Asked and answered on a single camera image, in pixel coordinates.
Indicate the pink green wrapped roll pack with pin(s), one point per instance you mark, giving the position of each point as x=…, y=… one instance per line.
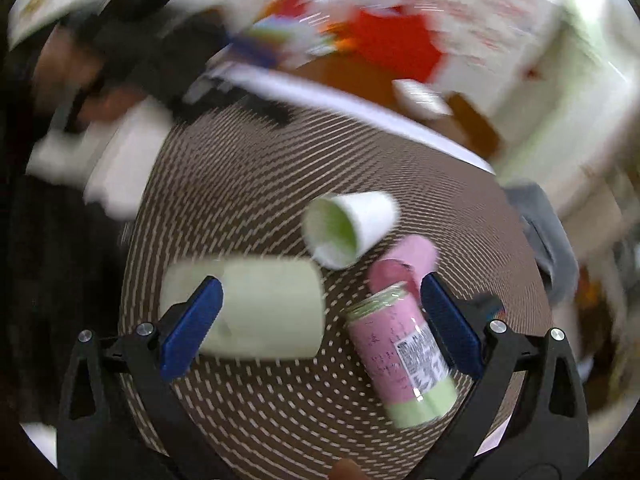
x=401, y=356

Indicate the wooden chair back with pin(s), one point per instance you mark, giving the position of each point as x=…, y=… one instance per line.
x=480, y=136

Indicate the brown polka dot tablecloth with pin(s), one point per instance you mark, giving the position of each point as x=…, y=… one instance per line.
x=233, y=183

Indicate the pale green roll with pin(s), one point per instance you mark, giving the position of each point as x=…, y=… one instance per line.
x=273, y=307

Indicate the red tote bag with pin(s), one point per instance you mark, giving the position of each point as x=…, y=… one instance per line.
x=400, y=43

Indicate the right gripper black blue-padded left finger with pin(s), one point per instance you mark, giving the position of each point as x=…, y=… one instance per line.
x=97, y=437

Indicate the white paper cup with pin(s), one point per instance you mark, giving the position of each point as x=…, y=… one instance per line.
x=338, y=229

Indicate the white ceramic bowl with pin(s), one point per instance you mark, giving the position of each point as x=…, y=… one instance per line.
x=419, y=100

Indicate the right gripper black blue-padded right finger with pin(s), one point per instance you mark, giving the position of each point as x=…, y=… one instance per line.
x=547, y=436

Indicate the person's hand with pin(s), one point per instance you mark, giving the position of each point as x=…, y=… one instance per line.
x=64, y=63

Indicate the grey draped chair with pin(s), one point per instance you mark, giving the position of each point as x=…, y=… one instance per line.
x=555, y=259

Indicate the pink bag roll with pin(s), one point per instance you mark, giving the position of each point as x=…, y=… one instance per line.
x=408, y=261

